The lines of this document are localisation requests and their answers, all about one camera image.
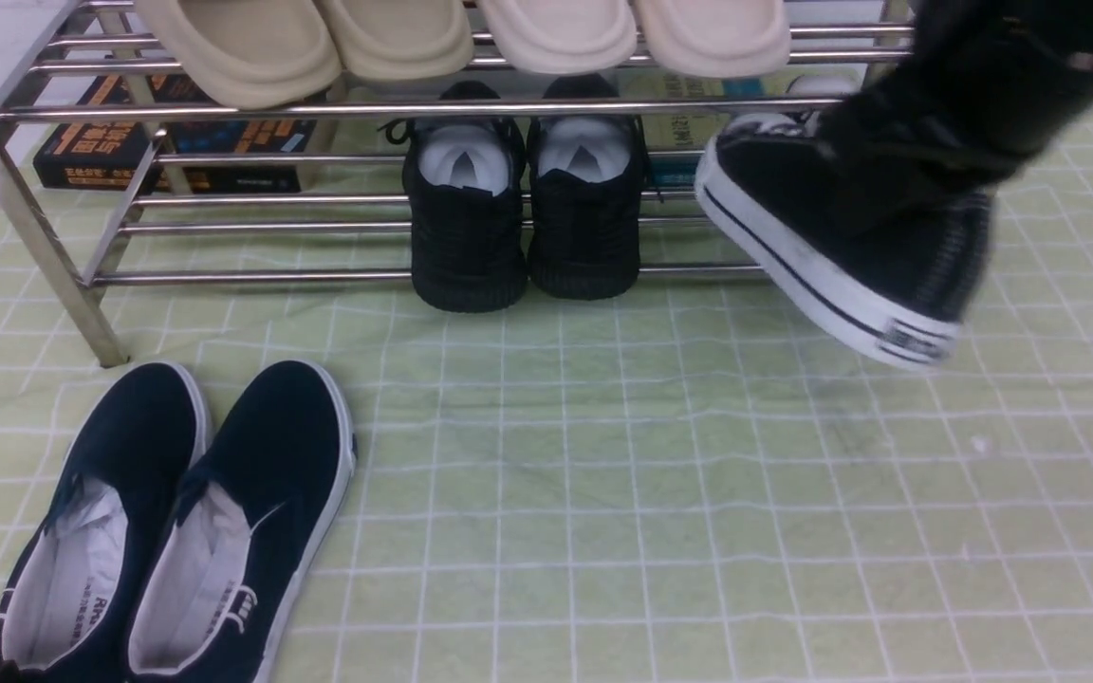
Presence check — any navy slip-on shoe right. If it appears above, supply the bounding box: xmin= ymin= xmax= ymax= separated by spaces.
xmin=124 ymin=360 xmax=357 ymax=682

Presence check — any black orange book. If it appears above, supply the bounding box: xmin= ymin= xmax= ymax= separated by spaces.
xmin=33 ymin=120 xmax=334 ymax=195

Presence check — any navy slip-on shoe left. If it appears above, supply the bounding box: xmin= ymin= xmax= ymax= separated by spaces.
xmin=0 ymin=362 xmax=212 ymax=682

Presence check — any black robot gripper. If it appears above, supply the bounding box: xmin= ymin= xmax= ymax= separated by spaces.
xmin=816 ymin=1 xmax=1093 ymax=233

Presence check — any green checkered cloth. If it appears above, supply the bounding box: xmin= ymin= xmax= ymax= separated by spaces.
xmin=0 ymin=83 xmax=1093 ymax=683

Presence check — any beige slipper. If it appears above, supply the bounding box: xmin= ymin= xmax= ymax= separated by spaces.
xmin=316 ymin=1 xmax=474 ymax=81
xmin=134 ymin=1 xmax=343 ymax=111

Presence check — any black knit sneaker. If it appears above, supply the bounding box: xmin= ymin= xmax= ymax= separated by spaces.
xmin=526 ymin=114 xmax=651 ymax=301
xmin=381 ymin=116 xmax=528 ymax=314

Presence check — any black knit sneaker right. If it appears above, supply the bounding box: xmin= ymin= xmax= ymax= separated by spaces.
xmin=526 ymin=114 xmax=651 ymax=301

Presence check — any stainless steel shoe rack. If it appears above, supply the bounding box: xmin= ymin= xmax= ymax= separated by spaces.
xmin=0 ymin=0 xmax=917 ymax=369

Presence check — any black knit sneaker left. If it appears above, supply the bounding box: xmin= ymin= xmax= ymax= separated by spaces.
xmin=381 ymin=116 xmax=528 ymax=314

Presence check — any black canvas sneaker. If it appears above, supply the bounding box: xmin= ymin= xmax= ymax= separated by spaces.
xmin=695 ymin=113 xmax=994 ymax=369
xmin=786 ymin=73 xmax=859 ymax=129

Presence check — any navy slip-on shoe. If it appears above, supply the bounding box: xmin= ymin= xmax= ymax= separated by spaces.
xmin=0 ymin=362 xmax=212 ymax=682
xmin=124 ymin=360 xmax=357 ymax=682

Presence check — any cream slipper far right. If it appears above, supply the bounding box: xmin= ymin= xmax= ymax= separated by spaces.
xmin=635 ymin=1 xmax=792 ymax=79

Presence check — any beige slipper far left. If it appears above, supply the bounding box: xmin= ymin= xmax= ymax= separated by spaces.
xmin=134 ymin=1 xmax=343 ymax=111

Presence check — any cream slipper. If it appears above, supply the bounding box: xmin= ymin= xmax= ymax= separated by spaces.
xmin=635 ymin=1 xmax=792 ymax=79
xmin=475 ymin=1 xmax=639 ymax=75

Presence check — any green blue book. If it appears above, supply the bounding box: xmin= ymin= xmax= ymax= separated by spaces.
xmin=619 ymin=68 xmax=865 ymax=187

